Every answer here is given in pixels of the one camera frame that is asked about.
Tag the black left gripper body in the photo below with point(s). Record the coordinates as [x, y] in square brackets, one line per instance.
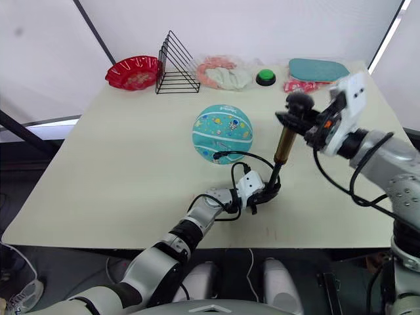
[259, 197]

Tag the teal flat pad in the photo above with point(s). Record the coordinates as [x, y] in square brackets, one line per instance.
[316, 69]

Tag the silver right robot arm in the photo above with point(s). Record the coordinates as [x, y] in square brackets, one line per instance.
[393, 164]

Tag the gold and black hand pump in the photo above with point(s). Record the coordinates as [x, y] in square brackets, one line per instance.
[285, 146]

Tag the red patterned packet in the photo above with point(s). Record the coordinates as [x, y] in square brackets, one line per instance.
[300, 86]

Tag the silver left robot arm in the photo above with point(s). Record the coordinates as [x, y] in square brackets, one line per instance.
[154, 265]

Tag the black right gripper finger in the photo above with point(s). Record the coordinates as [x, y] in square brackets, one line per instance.
[297, 129]
[300, 117]

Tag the grey robot torso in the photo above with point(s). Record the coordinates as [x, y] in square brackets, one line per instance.
[210, 308]

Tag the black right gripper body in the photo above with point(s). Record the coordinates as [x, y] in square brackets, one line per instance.
[323, 128]

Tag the plastic bag with pink cloth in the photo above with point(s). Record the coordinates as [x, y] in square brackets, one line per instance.
[226, 77]

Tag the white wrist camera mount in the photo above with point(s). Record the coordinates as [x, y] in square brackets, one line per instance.
[250, 181]
[352, 98]

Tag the red plastic bowl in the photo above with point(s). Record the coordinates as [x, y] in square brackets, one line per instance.
[133, 77]

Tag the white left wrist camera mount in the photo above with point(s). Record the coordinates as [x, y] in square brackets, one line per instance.
[250, 181]

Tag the green push button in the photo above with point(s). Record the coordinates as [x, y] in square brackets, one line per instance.
[265, 76]

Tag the white robot leg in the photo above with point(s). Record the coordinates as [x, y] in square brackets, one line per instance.
[280, 285]
[198, 282]

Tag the teal cartoon print ball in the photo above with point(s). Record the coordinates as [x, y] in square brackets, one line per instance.
[223, 131]

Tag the black frame pole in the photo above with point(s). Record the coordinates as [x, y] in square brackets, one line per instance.
[23, 129]
[95, 31]
[390, 33]

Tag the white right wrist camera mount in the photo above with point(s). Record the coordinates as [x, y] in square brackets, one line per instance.
[352, 98]

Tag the white shoe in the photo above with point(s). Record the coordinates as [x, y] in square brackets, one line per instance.
[24, 295]

